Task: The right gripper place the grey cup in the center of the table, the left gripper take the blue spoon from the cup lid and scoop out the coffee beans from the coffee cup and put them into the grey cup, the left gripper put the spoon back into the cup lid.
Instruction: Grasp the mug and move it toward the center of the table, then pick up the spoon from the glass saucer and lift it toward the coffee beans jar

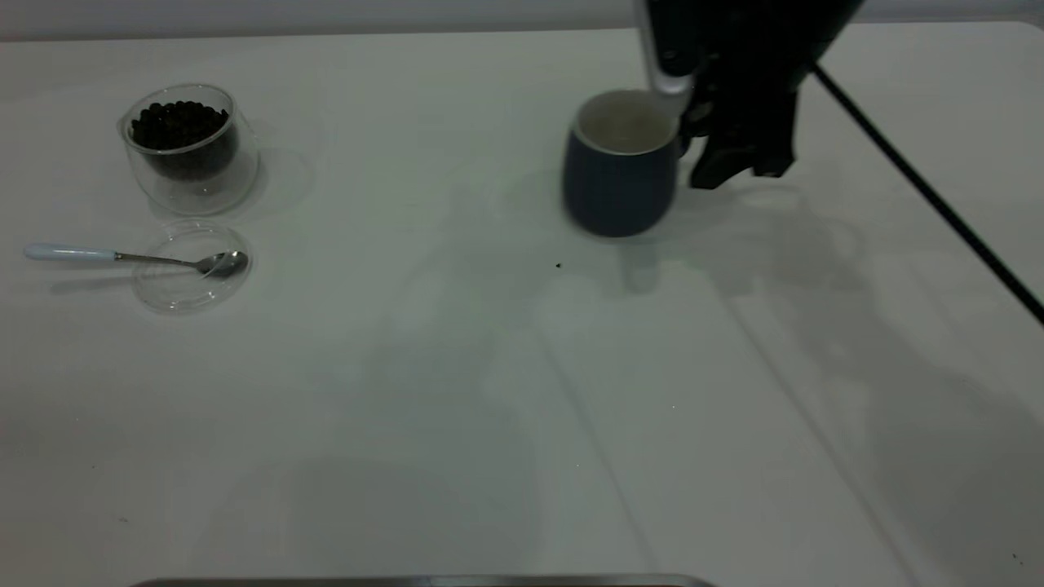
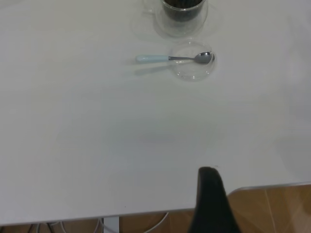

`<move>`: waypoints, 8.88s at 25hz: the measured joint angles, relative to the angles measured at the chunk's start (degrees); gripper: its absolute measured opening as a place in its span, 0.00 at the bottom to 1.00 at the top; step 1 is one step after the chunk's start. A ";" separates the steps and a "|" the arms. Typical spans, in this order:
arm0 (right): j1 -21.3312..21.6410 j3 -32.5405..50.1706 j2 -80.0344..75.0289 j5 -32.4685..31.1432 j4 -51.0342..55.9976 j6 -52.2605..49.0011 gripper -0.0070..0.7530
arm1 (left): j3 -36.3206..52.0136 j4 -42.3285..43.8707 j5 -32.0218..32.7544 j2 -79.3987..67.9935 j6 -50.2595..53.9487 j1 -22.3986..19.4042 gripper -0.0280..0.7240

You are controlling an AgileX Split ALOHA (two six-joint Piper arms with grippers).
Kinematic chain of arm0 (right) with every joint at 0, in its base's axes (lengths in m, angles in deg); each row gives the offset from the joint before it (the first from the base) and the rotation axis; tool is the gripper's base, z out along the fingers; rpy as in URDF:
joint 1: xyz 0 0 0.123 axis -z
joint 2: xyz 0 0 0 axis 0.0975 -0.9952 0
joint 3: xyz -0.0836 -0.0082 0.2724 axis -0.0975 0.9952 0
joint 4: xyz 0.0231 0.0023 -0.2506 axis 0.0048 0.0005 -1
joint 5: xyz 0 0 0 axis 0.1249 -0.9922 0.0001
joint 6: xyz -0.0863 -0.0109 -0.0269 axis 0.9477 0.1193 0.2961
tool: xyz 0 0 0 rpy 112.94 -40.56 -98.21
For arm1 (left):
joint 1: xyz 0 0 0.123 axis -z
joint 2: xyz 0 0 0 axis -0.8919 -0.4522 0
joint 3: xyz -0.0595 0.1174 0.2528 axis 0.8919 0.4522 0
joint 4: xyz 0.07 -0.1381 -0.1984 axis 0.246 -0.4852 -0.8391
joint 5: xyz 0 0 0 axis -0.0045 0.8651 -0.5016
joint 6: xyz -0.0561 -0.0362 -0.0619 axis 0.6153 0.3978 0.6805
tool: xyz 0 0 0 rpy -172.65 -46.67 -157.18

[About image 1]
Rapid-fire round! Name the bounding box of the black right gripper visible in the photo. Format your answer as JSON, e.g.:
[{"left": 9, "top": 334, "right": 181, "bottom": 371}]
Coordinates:
[{"left": 689, "top": 0, "right": 865, "bottom": 190}]

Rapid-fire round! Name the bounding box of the dark grey mug white inside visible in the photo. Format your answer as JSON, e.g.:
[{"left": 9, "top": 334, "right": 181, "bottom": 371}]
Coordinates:
[{"left": 561, "top": 88, "right": 692, "bottom": 239}]

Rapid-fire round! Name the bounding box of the metal spoon light blue handle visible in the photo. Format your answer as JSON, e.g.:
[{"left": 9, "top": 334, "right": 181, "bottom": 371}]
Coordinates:
[{"left": 24, "top": 243, "right": 249, "bottom": 280}]

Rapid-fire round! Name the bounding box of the pile of dark coffee beans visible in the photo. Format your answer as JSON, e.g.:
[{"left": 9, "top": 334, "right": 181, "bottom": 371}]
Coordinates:
[{"left": 130, "top": 101, "right": 239, "bottom": 182}]

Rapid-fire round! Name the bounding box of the clear round glass dish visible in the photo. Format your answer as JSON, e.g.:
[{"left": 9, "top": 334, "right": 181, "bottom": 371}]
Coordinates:
[{"left": 131, "top": 222, "right": 254, "bottom": 316}]

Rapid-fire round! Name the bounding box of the black cable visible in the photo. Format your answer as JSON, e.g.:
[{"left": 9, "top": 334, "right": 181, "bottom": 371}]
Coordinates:
[{"left": 812, "top": 64, "right": 1044, "bottom": 327}]

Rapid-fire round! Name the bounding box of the clear double-wall glass cup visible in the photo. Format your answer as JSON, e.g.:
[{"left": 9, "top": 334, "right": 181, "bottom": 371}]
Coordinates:
[{"left": 118, "top": 83, "right": 262, "bottom": 218}]

